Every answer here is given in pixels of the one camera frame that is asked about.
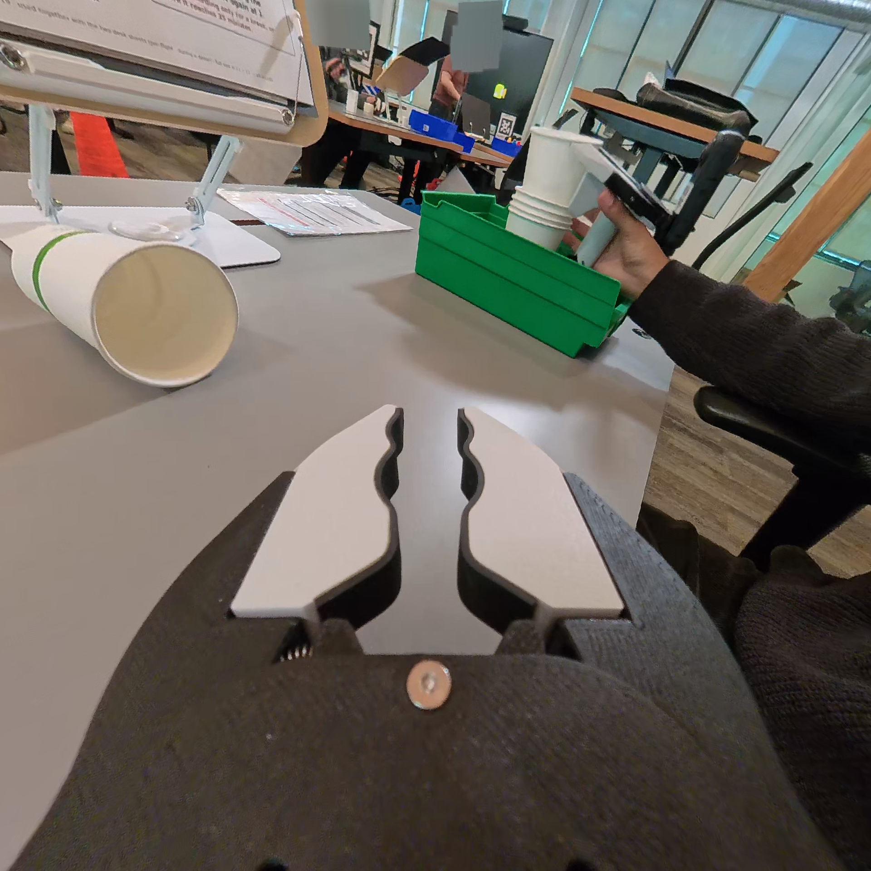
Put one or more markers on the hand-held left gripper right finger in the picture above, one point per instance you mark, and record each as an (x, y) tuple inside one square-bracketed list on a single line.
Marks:
[(537, 537)]

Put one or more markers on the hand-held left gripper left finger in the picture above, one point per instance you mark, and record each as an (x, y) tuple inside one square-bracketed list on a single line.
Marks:
[(326, 531)]

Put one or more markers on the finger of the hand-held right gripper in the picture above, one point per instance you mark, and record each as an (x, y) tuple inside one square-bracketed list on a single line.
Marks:
[(588, 180)]

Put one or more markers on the green plastic bin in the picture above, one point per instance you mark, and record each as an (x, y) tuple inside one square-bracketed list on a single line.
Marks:
[(503, 286)]

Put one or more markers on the person's right forearm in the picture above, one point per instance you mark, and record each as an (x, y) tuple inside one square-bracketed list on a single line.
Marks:
[(748, 354)]

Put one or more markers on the height adjustable wooden desk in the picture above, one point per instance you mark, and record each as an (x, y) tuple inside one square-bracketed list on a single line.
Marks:
[(680, 133)]

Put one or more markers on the grey desk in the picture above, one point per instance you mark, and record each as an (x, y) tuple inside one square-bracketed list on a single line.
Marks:
[(306, 374)]

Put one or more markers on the person's right hand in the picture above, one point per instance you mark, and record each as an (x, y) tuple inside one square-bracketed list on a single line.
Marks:
[(633, 258)]

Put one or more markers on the black bag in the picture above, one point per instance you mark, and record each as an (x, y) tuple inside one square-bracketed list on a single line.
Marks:
[(694, 105)]

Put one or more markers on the black monitor screen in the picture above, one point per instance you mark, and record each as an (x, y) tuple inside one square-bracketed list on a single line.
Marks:
[(524, 68)]

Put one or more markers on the blue plastic bin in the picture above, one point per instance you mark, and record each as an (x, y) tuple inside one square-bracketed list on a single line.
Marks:
[(432, 124), (465, 141)]

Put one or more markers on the wooden beam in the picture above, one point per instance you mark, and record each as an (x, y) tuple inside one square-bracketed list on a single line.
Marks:
[(803, 218)]

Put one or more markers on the plain wooden board stand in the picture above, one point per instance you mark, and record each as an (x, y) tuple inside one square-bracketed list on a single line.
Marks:
[(408, 71)]

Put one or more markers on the wooden table with bins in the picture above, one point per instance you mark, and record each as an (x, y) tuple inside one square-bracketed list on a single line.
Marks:
[(381, 126)]

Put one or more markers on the black mesh office chair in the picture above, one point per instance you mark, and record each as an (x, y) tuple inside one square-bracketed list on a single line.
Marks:
[(782, 435)]

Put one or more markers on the laminated paper card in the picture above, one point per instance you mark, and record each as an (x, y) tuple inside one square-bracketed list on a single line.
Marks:
[(313, 211)]

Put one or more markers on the person's torso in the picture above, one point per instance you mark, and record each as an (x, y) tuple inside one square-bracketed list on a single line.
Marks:
[(803, 680)]

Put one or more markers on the grey folded board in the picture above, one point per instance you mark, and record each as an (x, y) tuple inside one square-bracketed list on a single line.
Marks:
[(272, 163)]

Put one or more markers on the printed instruction sheet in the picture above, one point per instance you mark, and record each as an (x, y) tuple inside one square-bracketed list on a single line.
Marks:
[(170, 27)]

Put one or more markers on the orange traffic cone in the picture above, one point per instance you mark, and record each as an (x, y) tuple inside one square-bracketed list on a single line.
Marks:
[(99, 146)]

